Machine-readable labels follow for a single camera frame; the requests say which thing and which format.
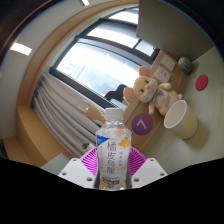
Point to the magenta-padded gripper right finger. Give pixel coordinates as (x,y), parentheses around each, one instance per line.
(146,171)

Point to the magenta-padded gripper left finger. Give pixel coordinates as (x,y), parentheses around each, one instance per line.
(76,171)

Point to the clear plastic drink bottle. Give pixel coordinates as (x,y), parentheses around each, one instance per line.
(113,150)

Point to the round purple number sign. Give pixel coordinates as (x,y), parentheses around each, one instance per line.
(142,124)

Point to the pale yellow paper cup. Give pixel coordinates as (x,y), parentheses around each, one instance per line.
(185,125)

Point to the grey-white curtain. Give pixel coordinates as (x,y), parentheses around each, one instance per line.
(60,110)

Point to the beige plush mouse toy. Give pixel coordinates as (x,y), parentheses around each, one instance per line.
(150,90)

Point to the black horse figure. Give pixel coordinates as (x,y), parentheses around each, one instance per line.
(115,95)

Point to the flat round red coaster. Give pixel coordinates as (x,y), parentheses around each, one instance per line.
(201,82)

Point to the round green cactus ornament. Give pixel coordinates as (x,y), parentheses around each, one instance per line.
(185,65)

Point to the ceiling lights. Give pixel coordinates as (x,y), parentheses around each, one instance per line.
(20,48)

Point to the grey-green desk partition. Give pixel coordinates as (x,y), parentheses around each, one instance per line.
(170,26)

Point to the white wall socket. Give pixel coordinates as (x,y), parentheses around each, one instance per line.
(168,63)
(162,74)

